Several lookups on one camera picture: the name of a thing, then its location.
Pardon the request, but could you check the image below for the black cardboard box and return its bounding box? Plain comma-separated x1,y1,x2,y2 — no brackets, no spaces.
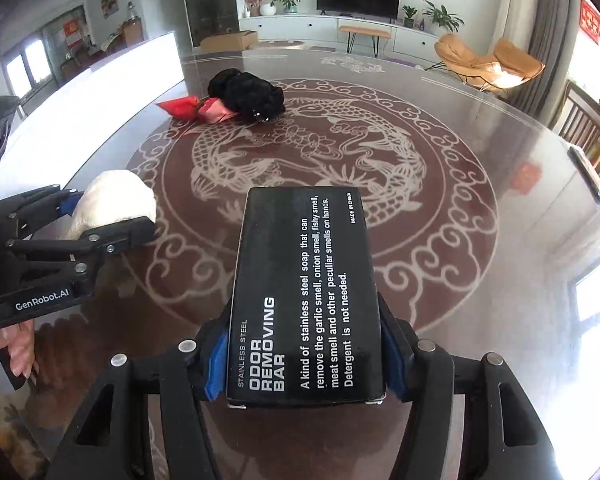
226,186,387,409

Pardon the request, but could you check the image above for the white storage box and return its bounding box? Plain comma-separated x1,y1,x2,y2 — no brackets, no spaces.
0,31,184,196

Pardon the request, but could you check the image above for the person's left hand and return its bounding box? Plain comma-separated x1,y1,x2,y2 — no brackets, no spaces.
0,320,36,380

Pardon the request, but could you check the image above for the red wall hanging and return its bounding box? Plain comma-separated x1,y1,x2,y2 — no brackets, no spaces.
579,0,600,43

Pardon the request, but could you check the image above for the floral patterned cloth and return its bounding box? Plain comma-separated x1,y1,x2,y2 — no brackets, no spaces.
0,390,51,466

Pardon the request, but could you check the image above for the dark glass cabinet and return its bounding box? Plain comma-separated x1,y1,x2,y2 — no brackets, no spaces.
179,0,237,47

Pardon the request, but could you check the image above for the brown cardboard box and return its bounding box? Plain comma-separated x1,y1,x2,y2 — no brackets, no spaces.
200,30,258,53

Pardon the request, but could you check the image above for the red pink fabric pouch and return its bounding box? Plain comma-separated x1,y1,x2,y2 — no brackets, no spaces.
156,94,236,124

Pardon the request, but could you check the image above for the covered standing air conditioner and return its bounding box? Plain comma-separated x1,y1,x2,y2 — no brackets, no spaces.
495,0,538,51

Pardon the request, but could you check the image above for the dark remote control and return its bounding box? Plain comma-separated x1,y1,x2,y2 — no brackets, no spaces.
567,146,600,211

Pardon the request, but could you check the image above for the white television cabinet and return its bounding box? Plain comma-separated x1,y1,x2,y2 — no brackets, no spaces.
239,12,443,58

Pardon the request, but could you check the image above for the dark brown patterned desktop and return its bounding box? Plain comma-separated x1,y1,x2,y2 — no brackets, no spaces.
0,42,600,480

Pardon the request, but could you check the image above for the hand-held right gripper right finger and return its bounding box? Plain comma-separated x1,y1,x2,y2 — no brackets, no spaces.
377,292,558,480

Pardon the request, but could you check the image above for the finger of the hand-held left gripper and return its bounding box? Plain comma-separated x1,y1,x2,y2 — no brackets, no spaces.
5,216,158,276
0,185,86,246

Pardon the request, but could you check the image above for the wooden bench with metal legs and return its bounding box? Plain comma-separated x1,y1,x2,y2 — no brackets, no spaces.
338,25,392,56

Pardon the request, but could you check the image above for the grey curtain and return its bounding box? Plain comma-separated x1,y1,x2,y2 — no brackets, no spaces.
522,0,583,111

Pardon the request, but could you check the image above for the wooden chair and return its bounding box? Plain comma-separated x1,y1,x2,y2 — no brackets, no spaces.
559,81,600,161

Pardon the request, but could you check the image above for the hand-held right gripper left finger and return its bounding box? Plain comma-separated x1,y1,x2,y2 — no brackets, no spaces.
60,297,236,480

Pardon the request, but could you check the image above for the large green potted plant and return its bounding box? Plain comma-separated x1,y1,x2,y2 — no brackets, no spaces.
422,0,466,36

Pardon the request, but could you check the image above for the black fluffy scrunchie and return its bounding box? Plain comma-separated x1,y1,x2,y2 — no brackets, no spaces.
207,68,286,123

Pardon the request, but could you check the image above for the orange lounge chair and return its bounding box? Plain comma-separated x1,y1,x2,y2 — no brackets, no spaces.
434,33,546,92

